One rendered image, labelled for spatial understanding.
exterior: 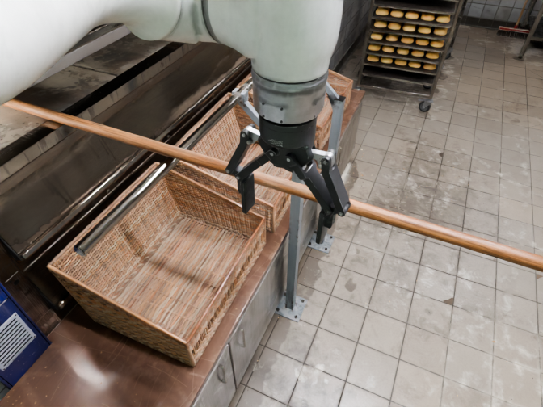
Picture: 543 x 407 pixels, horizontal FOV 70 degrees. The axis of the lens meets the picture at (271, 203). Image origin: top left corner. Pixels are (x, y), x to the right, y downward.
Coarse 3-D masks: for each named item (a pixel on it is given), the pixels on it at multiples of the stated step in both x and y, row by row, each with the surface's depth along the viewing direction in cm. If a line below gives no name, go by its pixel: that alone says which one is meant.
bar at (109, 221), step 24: (240, 96) 125; (336, 96) 166; (216, 120) 114; (336, 120) 172; (192, 144) 106; (336, 144) 180; (168, 168) 99; (144, 192) 92; (120, 216) 87; (96, 240) 82; (288, 240) 163; (312, 240) 233; (288, 264) 174; (288, 288) 187; (288, 312) 198
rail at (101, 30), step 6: (108, 24) 97; (114, 24) 99; (120, 24) 101; (96, 30) 95; (102, 30) 96; (108, 30) 98; (84, 36) 92; (90, 36) 93; (96, 36) 95; (78, 42) 91; (84, 42) 92; (72, 48) 90
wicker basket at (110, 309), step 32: (128, 192) 140; (160, 192) 155; (192, 192) 153; (160, 224) 156; (192, 224) 163; (256, 224) 150; (64, 256) 119; (96, 256) 130; (128, 256) 142; (160, 256) 151; (192, 256) 151; (224, 256) 151; (256, 256) 150; (96, 288) 131; (128, 288) 140; (160, 288) 140; (192, 288) 140; (224, 288) 127; (96, 320) 131; (128, 320) 118; (160, 320) 131; (192, 320) 131; (192, 352) 123
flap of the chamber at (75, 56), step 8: (112, 32) 99; (120, 32) 101; (128, 32) 103; (96, 40) 95; (104, 40) 97; (112, 40) 99; (80, 48) 91; (88, 48) 93; (96, 48) 95; (64, 56) 88; (72, 56) 90; (80, 56) 92; (56, 64) 87; (64, 64) 88; (72, 64) 90; (48, 72) 85; (56, 72) 87; (40, 80) 84
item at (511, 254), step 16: (32, 112) 112; (48, 112) 110; (80, 128) 107; (96, 128) 104; (112, 128) 104; (128, 144) 102; (144, 144) 100; (160, 144) 99; (192, 160) 96; (208, 160) 94; (256, 176) 90; (272, 176) 90; (288, 192) 89; (304, 192) 87; (352, 208) 84; (368, 208) 83; (384, 208) 83; (400, 224) 81; (416, 224) 80; (432, 224) 79; (448, 240) 78; (464, 240) 77; (480, 240) 76; (496, 256) 76; (512, 256) 74; (528, 256) 74
